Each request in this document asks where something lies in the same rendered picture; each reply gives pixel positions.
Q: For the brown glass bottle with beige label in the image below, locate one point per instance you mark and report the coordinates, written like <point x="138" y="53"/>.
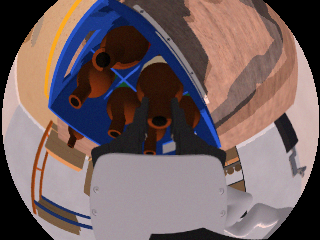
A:
<point x="159" y="83"/>

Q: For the blue crate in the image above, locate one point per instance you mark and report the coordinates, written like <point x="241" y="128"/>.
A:
<point x="92" y="120"/>

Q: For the brown bottle with red label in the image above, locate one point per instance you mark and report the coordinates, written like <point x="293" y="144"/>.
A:
<point x="74" y="135"/>
<point x="92" y="83"/>

